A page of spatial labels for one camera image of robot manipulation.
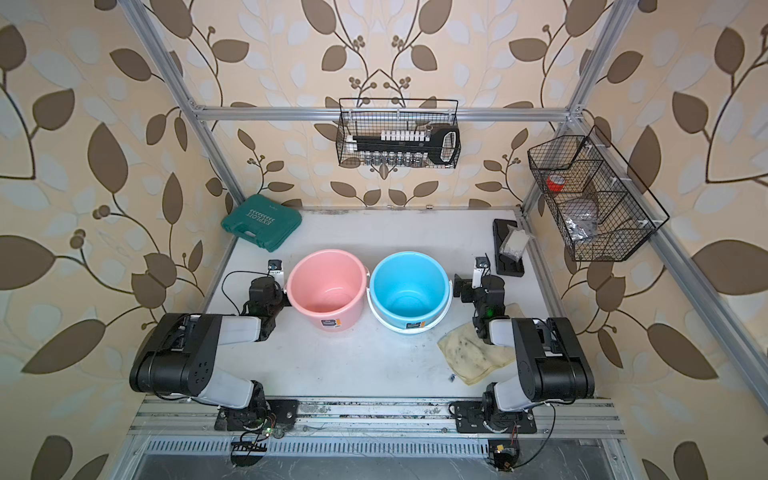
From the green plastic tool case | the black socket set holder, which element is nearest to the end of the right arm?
the black socket set holder

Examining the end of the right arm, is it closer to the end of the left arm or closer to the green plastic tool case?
the end of the left arm

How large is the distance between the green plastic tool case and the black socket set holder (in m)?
0.45

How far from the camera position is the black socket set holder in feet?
2.70
